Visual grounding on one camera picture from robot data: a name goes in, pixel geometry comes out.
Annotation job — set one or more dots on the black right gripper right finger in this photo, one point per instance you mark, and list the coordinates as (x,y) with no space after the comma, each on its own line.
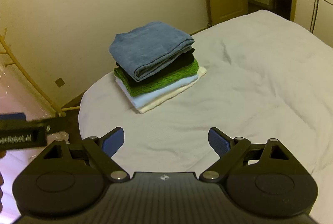
(262,179)

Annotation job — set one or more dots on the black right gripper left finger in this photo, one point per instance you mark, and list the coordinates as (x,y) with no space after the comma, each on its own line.
(64,180)

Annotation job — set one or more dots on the blue denim jeans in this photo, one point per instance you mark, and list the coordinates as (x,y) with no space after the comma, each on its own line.
(147,50)

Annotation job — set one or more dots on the left hand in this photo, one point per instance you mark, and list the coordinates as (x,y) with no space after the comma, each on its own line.
(2,155)

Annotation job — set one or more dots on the white bed cover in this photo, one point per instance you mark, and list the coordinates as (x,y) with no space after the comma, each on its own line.
(266,78)

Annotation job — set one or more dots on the light blue folded garment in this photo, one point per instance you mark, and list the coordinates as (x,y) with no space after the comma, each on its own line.
(146,98)

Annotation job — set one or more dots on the green knitted folded garment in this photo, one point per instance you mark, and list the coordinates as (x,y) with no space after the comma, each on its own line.
(135,91)

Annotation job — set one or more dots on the cream fluffy folded garment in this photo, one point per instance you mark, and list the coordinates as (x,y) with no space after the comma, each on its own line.
(161,99)

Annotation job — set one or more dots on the black folded garment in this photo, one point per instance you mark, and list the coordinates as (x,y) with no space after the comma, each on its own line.
(179,60)

